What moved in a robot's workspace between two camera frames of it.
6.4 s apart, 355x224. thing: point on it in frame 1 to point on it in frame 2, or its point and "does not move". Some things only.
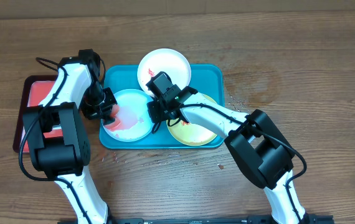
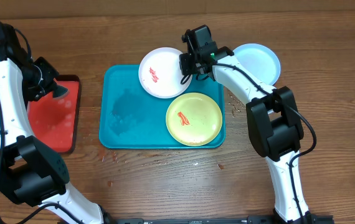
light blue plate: (133, 115) to (261, 60)
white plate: (172, 62) does not move
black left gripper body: (95, 101) to (38, 78)
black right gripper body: (160, 113) to (189, 67)
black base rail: (269, 219) does not move
